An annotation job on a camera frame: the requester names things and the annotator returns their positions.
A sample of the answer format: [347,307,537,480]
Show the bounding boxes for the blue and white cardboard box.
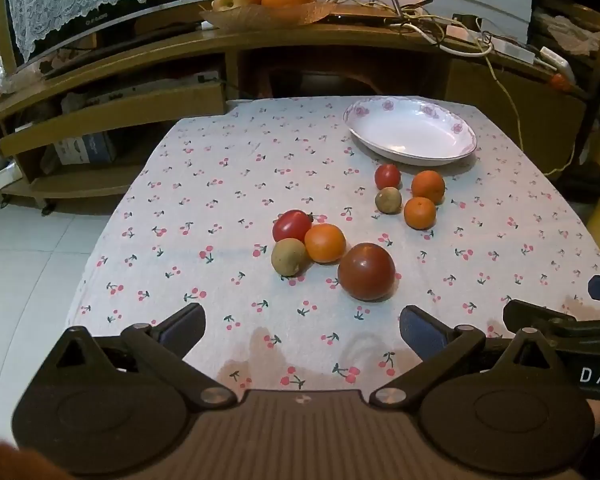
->
[54,131,119,167]

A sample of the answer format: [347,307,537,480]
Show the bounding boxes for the leaf-shaped tray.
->
[198,1,337,30]

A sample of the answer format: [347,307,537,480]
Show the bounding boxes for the small red tomato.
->
[374,163,402,191]
[272,209,314,243]

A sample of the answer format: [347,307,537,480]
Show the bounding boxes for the white plastic device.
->
[539,46,577,83]

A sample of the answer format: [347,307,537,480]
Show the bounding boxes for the small white box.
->
[0,156,24,192]

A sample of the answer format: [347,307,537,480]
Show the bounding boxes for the yellow cable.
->
[482,52,578,177]

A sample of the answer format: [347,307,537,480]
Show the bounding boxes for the dark shelf unit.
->
[530,0,600,92]

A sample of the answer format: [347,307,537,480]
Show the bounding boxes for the white floral plate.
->
[342,96,478,167]

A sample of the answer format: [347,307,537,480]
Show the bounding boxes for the white cable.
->
[405,21,495,57]

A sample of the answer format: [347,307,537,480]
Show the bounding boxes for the white power strip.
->
[445,25,537,62]

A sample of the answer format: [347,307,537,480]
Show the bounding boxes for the flat black set-top box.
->
[325,10,408,27]

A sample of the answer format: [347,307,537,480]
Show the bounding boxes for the cherry print tablecloth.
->
[65,95,600,397]

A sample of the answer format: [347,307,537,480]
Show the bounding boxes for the reddish brown blurred object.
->
[0,424,68,480]

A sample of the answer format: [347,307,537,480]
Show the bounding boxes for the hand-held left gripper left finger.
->
[45,303,238,409]

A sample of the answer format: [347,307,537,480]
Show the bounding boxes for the large dark red tomato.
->
[337,242,397,303]

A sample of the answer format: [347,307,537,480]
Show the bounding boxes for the brown kiwi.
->
[271,238,311,277]
[374,186,402,215]

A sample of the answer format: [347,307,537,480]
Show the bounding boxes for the small orange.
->
[411,170,446,206]
[304,223,347,264]
[403,196,437,231]

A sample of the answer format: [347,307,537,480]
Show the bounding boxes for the wooden television cabinet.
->
[0,2,600,216]

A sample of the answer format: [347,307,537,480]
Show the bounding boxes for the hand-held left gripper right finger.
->
[370,304,563,409]

